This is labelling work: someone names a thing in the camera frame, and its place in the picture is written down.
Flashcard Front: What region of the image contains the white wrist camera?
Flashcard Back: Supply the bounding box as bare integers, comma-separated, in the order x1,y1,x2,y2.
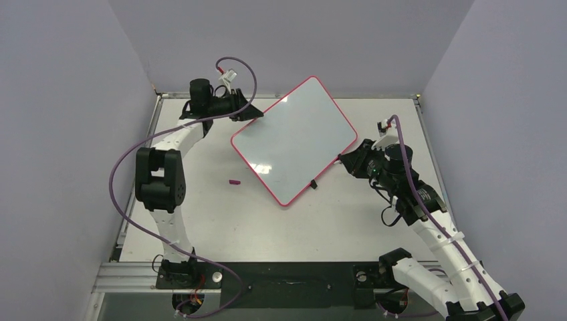
371,119,399,150
219,69,237,91

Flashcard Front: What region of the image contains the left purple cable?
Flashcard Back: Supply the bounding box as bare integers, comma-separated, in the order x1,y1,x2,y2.
108,56,259,320

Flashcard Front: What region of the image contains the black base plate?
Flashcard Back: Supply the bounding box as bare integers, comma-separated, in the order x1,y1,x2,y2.
155,261,406,309

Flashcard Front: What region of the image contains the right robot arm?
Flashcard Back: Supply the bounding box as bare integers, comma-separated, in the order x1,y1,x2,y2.
338,139,526,320

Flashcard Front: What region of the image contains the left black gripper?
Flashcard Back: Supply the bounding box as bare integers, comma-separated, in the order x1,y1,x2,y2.
207,90,263,122

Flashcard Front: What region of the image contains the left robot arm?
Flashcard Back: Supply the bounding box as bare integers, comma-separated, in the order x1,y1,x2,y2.
134,78,263,288

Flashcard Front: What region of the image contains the aluminium front rail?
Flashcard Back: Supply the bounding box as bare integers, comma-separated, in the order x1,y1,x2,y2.
90,265,491,294

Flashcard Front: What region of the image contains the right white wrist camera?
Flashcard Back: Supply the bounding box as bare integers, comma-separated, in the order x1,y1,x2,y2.
371,119,399,150

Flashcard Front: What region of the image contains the pink-framed whiteboard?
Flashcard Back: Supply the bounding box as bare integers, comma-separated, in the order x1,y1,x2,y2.
231,76,358,207

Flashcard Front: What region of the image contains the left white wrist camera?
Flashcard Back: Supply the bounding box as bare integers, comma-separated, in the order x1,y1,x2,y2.
219,69,237,91

